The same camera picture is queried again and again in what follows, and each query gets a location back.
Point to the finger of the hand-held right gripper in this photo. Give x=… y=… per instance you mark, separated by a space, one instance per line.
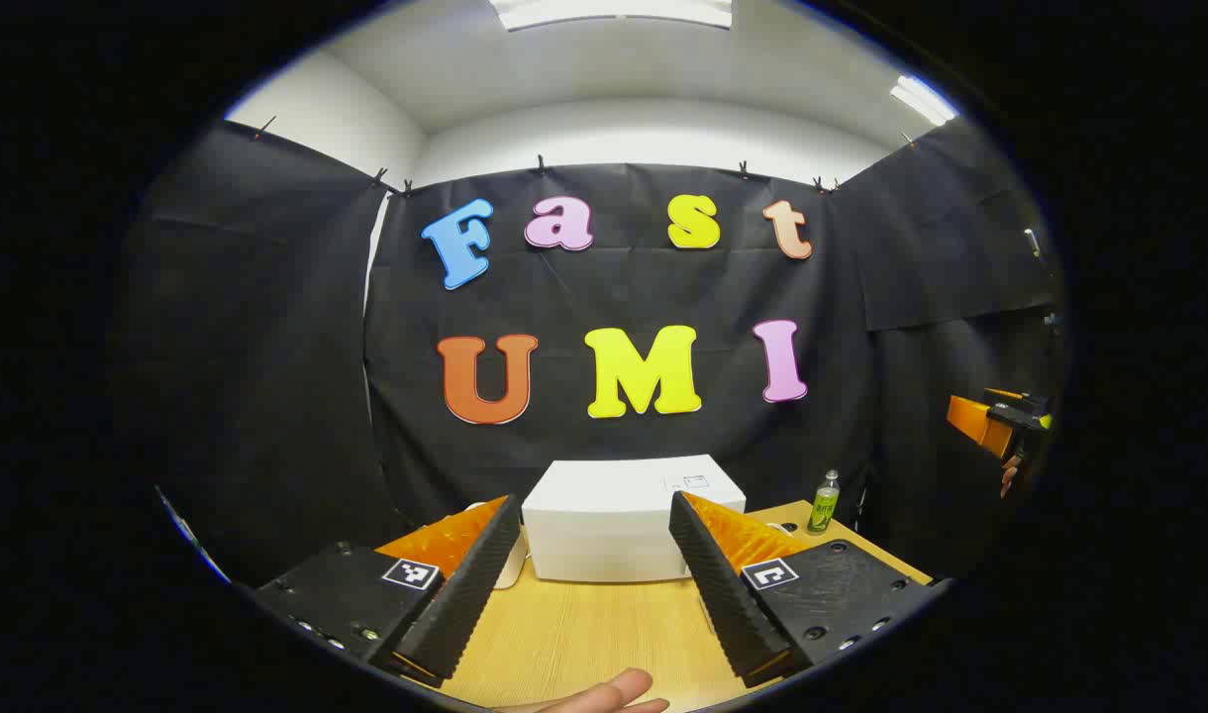
x=975 y=421

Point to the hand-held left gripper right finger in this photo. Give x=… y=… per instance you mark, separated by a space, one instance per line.
x=723 y=594

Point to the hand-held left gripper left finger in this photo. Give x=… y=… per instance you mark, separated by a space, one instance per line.
x=470 y=594

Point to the white microwave oven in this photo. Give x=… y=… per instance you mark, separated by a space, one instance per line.
x=604 y=525

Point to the white toaster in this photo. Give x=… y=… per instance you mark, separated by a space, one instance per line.
x=515 y=566

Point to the green drink bottle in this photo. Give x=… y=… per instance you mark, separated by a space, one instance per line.
x=824 y=507

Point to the long ceiling light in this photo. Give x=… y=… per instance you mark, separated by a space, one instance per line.
x=614 y=10
x=923 y=99

